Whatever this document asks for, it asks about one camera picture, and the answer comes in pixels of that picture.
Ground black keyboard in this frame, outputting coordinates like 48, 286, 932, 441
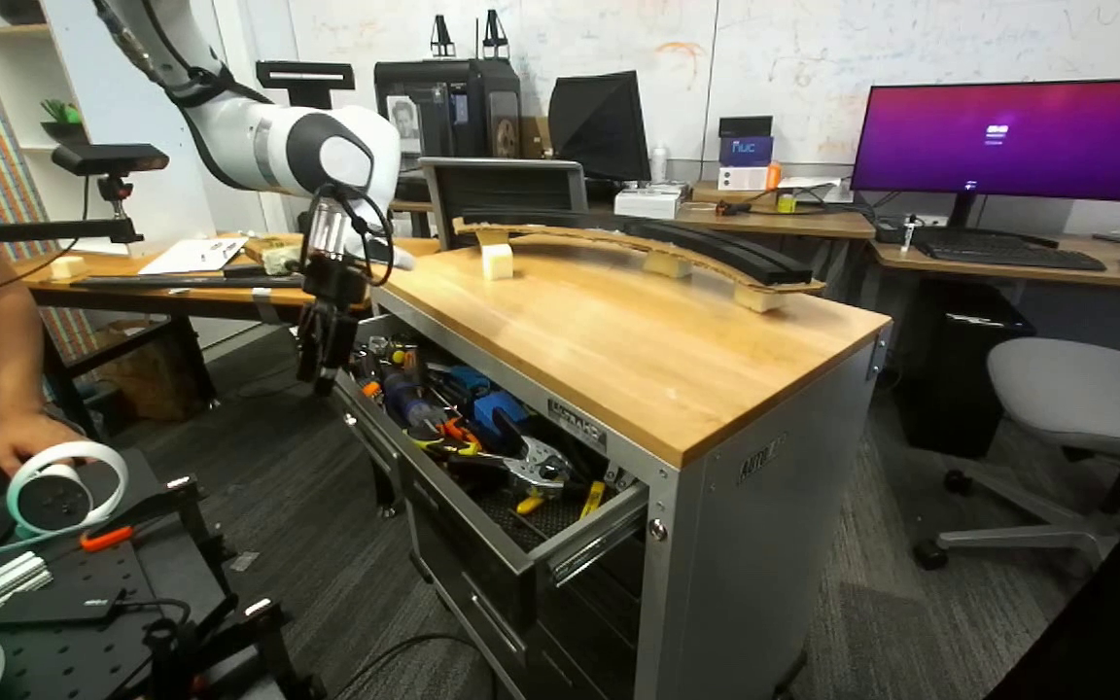
908, 227, 1110, 277

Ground grey office chair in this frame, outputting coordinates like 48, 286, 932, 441
912, 336, 1120, 577

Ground blue and white box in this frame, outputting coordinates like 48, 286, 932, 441
716, 114, 779, 196

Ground small white block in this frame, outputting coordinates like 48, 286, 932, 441
477, 238, 521, 286

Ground orange handled pliers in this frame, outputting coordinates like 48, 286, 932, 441
433, 413, 488, 468

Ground grey framed box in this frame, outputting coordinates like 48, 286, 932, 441
420, 156, 591, 248

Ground black floor cable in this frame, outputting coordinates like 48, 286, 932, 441
323, 625, 501, 700

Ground wooden table with black legs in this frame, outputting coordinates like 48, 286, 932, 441
13, 230, 442, 441

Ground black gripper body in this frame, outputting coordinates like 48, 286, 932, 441
297, 230, 383, 319

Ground black computer tower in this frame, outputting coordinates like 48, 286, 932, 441
900, 277, 1033, 461

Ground white shelf unit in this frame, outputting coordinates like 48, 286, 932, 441
0, 0, 107, 227

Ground curved wooden beam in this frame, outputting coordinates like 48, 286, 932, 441
451, 213, 826, 319

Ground white adapter with cable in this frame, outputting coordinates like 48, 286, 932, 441
893, 209, 954, 258

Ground small green plant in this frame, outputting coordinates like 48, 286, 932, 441
38, 99, 90, 138

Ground silver snips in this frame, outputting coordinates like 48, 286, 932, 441
497, 433, 578, 493

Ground grey metal workbench cabinet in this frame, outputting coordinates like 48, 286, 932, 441
366, 247, 893, 700

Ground black clip on printer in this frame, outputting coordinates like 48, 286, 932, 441
477, 8, 515, 61
428, 13, 459, 61

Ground orange handled clamp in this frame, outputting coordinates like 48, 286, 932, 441
73, 522, 139, 559

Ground curved black strip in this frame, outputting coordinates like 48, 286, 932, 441
611, 209, 827, 292

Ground yellow handled tool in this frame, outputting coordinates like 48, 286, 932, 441
508, 477, 611, 525

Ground black 3D printer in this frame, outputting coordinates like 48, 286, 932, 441
368, 56, 527, 208

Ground black camera on boom arm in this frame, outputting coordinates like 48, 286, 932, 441
0, 139, 174, 253

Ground person hand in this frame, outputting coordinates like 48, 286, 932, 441
0, 407, 87, 477

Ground wide purple screen monitor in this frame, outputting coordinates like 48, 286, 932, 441
848, 73, 1120, 240

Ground flat white box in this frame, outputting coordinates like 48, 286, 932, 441
611, 184, 689, 222

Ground purple handled screwdriver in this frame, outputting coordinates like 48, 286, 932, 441
383, 378, 442, 441

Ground white tape roll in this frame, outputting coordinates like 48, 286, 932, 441
0, 441, 134, 542

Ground open grey tool drawer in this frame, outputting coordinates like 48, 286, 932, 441
327, 317, 655, 585

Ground black monitor back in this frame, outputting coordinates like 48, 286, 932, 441
543, 65, 655, 203

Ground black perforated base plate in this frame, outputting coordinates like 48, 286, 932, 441
0, 476, 319, 700

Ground long wooden office desk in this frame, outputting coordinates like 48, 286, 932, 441
672, 191, 1120, 301

